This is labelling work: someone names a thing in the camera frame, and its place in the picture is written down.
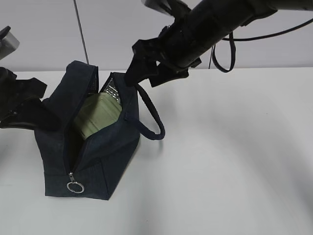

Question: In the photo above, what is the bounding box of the navy blue lunch bag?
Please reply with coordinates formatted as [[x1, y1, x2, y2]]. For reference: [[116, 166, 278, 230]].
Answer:
[[34, 61, 165, 200]]

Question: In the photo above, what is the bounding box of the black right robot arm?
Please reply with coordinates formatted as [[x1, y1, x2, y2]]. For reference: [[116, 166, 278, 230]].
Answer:
[[124, 0, 313, 87]]

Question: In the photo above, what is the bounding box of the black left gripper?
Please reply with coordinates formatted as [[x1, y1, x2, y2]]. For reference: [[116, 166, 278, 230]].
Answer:
[[0, 67, 61, 131]]

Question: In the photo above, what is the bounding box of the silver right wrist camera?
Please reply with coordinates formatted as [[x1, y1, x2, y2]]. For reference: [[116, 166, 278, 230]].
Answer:
[[143, 0, 193, 17]]

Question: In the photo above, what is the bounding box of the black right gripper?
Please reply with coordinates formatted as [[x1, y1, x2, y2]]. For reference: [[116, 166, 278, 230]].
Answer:
[[124, 24, 202, 87]]

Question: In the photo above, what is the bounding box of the green lid glass food container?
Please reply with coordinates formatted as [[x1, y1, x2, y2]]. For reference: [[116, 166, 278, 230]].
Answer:
[[74, 93, 122, 140]]

